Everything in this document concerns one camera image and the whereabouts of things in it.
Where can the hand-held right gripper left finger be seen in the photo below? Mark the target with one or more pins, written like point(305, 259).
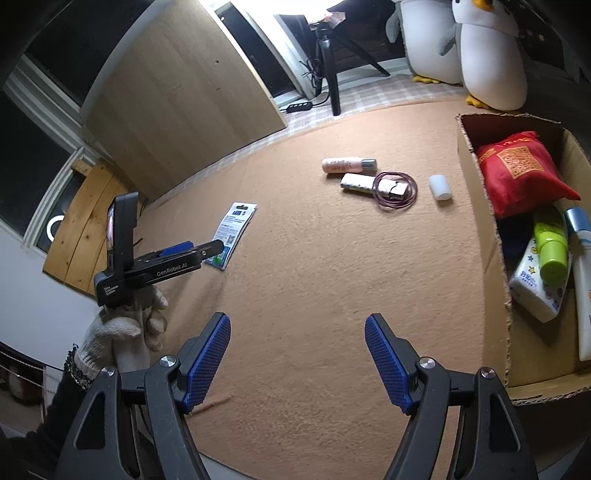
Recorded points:
point(205, 364)

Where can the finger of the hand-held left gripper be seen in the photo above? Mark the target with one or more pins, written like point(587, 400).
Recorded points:
point(210, 250)
point(178, 248)

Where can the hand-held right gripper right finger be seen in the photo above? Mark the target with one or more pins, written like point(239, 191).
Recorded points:
point(388, 364)

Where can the white printed card packaging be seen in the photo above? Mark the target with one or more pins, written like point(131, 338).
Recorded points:
point(235, 221)

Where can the cardboard box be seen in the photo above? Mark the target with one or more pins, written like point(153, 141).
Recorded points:
point(485, 258)

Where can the white star-print tissue pack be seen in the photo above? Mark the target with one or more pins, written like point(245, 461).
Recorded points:
point(531, 286)

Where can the green squeeze tube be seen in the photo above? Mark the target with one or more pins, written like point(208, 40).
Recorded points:
point(551, 258)

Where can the red cloth pouch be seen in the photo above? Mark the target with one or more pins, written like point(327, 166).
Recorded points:
point(517, 175)

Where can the person's left forearm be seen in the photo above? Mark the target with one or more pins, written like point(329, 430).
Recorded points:
point(51, 415)

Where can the person's left hand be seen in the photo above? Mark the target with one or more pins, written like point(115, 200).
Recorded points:
point(120, 332)

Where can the pine plank board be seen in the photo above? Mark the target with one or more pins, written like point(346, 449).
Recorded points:
point(78, 230)

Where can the brown fleece blanket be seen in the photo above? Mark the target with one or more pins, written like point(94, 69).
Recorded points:
point(300, 277)

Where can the light wood cabinet panel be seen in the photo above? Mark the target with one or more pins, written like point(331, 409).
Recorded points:
point(184, 92)

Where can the pink bottle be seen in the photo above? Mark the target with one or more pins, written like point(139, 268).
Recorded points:
point(344, 165)

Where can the white dotted tube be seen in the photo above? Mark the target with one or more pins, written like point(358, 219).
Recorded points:
point(356, 183)

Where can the black power strip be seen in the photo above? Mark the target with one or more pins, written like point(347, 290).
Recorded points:
point(299, 106)

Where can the small silver block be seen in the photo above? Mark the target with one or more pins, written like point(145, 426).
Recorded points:
point(392, 189)

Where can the small white cylinder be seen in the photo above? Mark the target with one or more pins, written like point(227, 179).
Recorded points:
point(439, 187)

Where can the black tripod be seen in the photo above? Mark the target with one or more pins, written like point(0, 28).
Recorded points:
point(334, 92)

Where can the white blue-capped tube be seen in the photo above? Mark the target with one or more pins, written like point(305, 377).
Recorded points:
point(584, 300)

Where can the white framed panel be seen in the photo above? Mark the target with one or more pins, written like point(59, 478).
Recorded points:
point(258, 46)

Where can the plaid bed sheet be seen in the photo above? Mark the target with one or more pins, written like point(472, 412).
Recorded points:
point(369, 92)

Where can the white penguin plush toy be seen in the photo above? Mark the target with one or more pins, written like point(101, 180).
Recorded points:
point(429, 41)
point(494, 60)

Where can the white window frame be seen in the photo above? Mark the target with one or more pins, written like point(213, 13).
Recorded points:
point(46, 110)

